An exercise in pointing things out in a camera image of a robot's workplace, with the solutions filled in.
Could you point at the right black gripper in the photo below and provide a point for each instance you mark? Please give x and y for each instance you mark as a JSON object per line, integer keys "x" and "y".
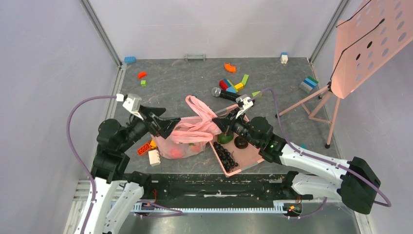
{"x": 232, "y": 122}

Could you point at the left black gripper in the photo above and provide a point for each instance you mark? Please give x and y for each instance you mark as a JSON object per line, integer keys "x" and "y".
{"x": 163, "y": 127}

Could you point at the pink plastic bag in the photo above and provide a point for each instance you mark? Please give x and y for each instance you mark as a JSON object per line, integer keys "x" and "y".
{"x": 191, "y": 134}

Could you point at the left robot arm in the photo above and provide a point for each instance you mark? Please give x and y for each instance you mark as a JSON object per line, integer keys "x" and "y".
{"x": 113, "y": 192}

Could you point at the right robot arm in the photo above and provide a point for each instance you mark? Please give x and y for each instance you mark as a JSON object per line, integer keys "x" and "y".
{"x": 353, "y": 182}

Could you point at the green fake avocado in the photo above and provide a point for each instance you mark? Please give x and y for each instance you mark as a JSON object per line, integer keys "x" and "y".
{"x": 225, "y": 138}

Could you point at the dark fake plum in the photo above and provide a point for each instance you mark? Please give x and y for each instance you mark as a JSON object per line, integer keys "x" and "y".
{"x": 240, "y": 142}

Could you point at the black fake grape bunch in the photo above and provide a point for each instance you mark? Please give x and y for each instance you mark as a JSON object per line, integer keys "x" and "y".
{"x": 226, "y": 157}

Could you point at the yellow orange toy brick vehicle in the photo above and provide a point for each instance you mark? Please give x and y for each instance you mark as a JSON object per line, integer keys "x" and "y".
{"x": 152, "y": 144}

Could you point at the black microphone silver head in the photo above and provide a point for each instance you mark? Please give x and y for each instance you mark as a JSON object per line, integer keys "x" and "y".
{"x": 219, "y": 93}

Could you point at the red blue green brick cluster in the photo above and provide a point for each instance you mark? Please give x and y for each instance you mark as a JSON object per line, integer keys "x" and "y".
{"x": 226, "y": 85}

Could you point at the yellow block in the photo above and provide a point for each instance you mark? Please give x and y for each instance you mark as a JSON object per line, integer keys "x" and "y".
{"x": 239, "y": 87}

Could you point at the white toy brick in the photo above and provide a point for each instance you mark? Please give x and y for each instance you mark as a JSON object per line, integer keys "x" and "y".
{"x": 154, "y": 157}

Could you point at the green block near microphone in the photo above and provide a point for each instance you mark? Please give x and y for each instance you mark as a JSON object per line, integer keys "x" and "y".
{"x": 256, "y": 94}

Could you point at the tall green block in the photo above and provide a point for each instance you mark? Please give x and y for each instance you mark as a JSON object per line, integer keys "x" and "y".
{"x": 245, "y": 79}

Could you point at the red curved block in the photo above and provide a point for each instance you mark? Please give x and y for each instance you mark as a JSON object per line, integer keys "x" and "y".
{"x": 141, "y": 75}

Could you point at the orange curved block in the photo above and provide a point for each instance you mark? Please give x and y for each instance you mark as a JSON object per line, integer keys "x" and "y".
{"x": 229, "y": 68}

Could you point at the blue brick at corner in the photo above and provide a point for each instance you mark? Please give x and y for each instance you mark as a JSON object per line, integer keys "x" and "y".
{"x": 130, "y": 59}

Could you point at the blue white brick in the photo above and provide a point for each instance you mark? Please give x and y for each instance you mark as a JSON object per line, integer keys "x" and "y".
{"x": 284, "y": 58}

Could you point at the grey blue green brick stack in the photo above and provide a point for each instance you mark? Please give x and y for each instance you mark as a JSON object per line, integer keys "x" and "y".
{"x": 308, "y": 84}

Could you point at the pink perforated music stand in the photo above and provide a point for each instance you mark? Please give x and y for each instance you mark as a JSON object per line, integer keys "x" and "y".
{"x": 376, "y": 32}

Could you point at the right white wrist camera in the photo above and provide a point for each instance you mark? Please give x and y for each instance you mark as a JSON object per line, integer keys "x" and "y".
{"x": 245, "y": 103}

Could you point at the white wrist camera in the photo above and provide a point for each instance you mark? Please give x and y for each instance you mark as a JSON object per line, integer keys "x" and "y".
{"x": 245, "y": 103}
{"x": 131, "y": 103}

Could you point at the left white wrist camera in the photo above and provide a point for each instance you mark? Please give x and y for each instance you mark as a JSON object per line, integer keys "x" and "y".
{"x": 131, "y": 103}

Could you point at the grey metal handle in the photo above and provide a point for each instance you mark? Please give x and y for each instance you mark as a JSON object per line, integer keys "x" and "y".
{"x": 188, "y": 57}

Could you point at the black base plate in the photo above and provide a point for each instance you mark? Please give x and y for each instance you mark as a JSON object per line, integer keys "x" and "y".
{"x": 219, "y": 191}

